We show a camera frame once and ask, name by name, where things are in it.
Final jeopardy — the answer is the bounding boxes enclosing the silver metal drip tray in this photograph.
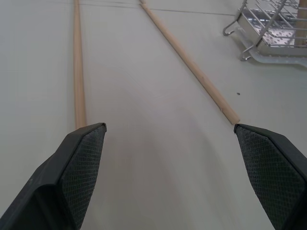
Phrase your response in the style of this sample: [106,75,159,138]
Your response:
[236,9,307,69]

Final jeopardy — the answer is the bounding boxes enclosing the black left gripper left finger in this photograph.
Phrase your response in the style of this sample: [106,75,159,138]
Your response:
[0,122,107,230]

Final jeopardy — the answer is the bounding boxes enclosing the light wooden upright stick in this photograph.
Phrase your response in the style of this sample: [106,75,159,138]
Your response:
[297,0,307,46]

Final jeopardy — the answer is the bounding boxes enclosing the light wooden chopstick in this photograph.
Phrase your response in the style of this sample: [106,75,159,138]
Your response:
[138,0,241,125]
[73,0,87,130]

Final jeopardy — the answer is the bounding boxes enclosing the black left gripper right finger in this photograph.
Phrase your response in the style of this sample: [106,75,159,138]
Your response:
[233,123,307,230]

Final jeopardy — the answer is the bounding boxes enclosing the silver wire dish rack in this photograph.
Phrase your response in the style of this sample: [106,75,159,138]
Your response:
[222,0,307,61]

